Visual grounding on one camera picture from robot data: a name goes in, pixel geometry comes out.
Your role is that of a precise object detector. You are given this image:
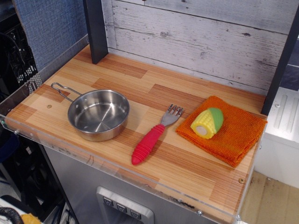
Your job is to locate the silver button panel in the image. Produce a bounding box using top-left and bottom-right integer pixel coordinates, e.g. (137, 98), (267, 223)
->
(96, 186), (155, 224)

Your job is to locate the red handled metal fork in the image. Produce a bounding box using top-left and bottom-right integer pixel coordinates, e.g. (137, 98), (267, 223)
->
(131, 104), (184, 165)

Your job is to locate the blue fabric panel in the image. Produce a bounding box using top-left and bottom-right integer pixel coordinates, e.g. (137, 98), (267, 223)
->
(12, 0), (88, 71)

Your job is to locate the orange folded cloth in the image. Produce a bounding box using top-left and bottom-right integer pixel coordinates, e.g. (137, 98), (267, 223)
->
(176, 96), (267, 168)

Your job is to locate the dark grey right post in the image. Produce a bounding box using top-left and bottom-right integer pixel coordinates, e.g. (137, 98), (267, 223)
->
(261, 7), (299, 116)

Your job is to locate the stainless steel pot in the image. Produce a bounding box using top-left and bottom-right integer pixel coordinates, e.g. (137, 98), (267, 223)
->
(51, 83), (130, 142)

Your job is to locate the yellow green toy corn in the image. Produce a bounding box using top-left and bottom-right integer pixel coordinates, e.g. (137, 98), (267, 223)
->
(190, 107), (224, 139)

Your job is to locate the yellow object bottom left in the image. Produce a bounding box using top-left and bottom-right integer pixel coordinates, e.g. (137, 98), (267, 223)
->
(21, 213), (42, 224)

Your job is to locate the white ridged side cabinet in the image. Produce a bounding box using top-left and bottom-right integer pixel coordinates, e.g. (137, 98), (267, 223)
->
(254, 87), (299, 188)

